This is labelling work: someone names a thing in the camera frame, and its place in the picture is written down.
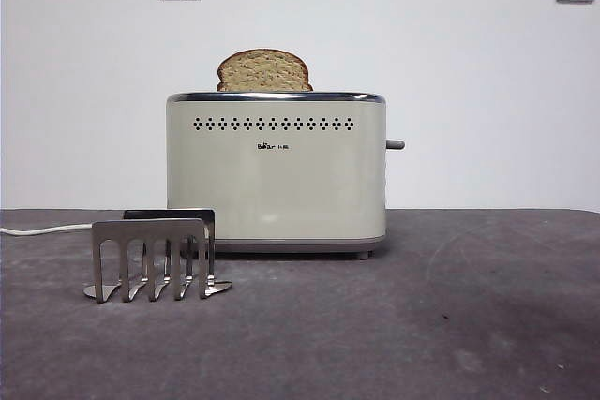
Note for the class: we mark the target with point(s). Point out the grey toaster lever knob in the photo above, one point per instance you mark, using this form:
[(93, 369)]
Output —
[(396, 144)]

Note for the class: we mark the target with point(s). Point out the speckled brown bread slice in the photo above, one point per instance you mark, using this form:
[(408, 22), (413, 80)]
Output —
[(263, 73)]

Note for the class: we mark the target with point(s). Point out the cream toaster with chrome top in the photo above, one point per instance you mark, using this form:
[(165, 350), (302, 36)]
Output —
[(300, 184)]

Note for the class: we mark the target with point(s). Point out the silver metal toast rack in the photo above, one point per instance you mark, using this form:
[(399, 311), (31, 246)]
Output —
[(147, 231)]

